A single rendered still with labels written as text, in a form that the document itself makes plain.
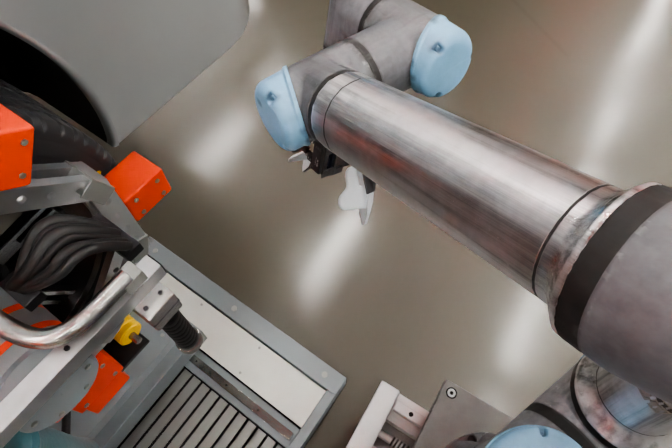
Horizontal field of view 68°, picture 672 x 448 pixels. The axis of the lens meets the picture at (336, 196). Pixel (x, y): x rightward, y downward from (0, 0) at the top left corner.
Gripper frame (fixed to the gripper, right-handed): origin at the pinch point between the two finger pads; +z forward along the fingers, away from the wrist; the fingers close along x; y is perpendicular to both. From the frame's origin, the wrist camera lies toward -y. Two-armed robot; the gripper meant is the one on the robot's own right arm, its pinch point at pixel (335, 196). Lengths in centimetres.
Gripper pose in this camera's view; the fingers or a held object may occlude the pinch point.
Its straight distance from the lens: 78.9
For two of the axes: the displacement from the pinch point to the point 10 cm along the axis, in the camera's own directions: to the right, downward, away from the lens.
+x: 6.3, 5.6, -5.3
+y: -7.6, 3.1, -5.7
